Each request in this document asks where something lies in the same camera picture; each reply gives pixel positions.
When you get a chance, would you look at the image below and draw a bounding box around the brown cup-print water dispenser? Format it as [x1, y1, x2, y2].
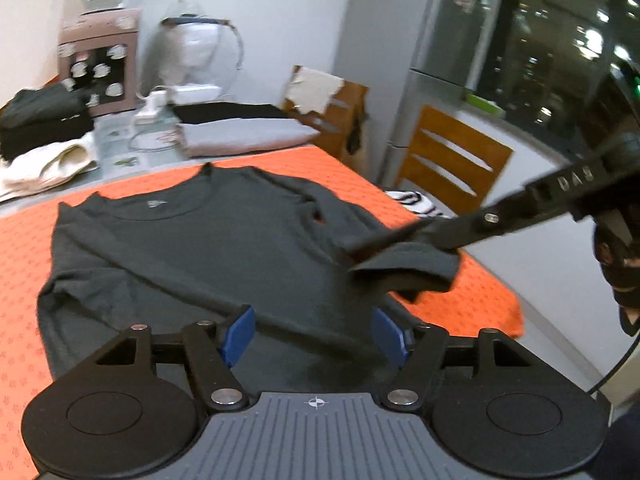
[57, 8, 142, 118]

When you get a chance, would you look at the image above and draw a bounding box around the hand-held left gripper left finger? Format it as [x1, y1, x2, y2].
[94, 304, 257, 409]

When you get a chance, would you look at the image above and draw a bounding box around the wooden chair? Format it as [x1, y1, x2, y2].
[395, 105, 516, 218]

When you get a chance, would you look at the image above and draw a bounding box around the brown cardboard box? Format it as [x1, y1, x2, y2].
[282, 65, 371, 171]

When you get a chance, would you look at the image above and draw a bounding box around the person's dark clothing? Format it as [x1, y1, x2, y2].
[600, 395, 640, 480]

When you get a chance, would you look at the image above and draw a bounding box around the night window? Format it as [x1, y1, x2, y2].
[492, 0, 640, 161]

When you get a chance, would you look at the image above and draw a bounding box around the black and white striped cloth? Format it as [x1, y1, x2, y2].
[385, 189, 451, 218]

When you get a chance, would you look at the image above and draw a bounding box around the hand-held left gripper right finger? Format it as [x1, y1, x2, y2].
[370, 306, 533, 411]

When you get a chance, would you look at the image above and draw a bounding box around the orange tablecloth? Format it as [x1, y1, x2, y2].
[0, 144, 526, 480]

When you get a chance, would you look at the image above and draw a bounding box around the pile of dark clothes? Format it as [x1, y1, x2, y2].
[0, 82, 96, 163]

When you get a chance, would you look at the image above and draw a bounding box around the folded black garment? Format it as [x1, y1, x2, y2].
[172, 103, 291, 123]

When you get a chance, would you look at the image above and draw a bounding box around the silver refrigerator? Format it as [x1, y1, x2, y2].
[330, 0, 521, 188]

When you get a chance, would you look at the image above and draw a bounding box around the thin black cable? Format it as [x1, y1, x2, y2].
[590, 335, 640, 397]

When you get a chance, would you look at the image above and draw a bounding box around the person's right hand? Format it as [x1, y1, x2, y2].
[592, 195, 640, 338]

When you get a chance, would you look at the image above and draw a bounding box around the folded light grey garment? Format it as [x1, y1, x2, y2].
[177, 117, 321, 157]

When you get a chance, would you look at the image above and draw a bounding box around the green box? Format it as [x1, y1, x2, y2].
[465, 92, 506, 118]

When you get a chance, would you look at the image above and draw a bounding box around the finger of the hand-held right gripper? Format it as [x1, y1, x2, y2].
[345, 185, 552, 264]

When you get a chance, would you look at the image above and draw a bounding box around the dark grey long-sleeve shirt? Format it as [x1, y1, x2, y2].
[36, 161, 463, 397]

